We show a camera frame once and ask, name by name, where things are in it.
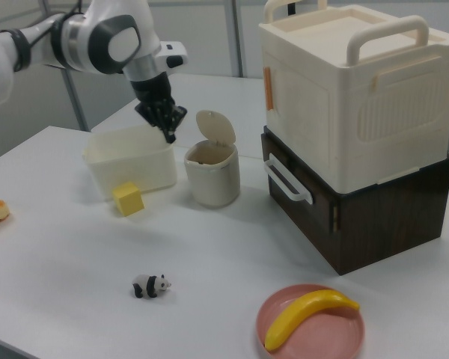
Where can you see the yellow foam cube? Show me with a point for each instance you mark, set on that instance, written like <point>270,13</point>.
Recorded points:
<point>129,200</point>

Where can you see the dark wooden drawer box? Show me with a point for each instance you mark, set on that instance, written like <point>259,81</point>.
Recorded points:
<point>389,224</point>

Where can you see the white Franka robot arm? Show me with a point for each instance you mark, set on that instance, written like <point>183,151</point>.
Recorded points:
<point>97,33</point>

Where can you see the beige mini trash can body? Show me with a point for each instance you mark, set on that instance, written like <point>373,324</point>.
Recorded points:
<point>212,179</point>

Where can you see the beige trash can lid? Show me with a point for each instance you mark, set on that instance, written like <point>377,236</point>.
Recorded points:
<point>215,126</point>

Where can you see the grey partition frame post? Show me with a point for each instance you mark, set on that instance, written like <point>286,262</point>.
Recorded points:
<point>238,37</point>

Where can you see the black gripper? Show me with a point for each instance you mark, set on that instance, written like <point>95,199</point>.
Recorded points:
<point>152,95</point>

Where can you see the cream plastic storage box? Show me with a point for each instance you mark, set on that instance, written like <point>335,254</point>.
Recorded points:
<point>378,112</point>

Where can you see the white rectangular plastic bin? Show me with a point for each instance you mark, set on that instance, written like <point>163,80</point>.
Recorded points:
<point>132,164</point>

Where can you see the small toy panda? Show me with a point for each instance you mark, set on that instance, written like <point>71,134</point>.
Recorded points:
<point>149,286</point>

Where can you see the orange box latch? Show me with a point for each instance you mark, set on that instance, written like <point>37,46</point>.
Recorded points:
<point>268,88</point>

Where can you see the pink round plate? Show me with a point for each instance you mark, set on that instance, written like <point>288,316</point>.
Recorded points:
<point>322,333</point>

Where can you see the yellow toy banana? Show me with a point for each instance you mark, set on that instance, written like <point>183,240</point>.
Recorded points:
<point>303,314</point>

